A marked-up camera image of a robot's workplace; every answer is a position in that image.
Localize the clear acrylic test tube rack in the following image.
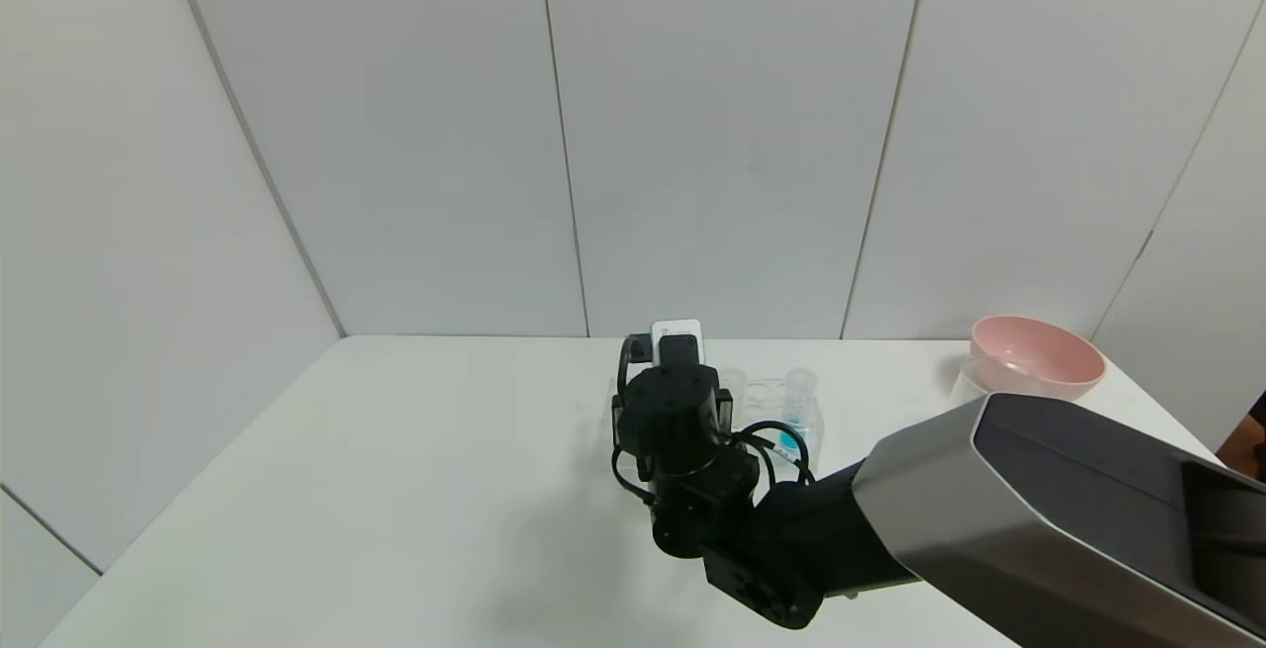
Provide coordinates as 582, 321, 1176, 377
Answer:
717, 368, 824, 481

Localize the blue pigment test tube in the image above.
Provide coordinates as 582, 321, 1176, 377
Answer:
779, 368, 818, 458

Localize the pink bowl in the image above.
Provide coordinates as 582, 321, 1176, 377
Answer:
969, 316, 1107, 403

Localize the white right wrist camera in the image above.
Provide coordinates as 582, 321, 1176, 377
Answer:
651, 320, 703, 368

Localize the black camera cable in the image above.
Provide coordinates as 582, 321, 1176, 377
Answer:
611, 334, 659, 508

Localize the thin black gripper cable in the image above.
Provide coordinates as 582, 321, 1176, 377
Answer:
737, 420, 817, 487

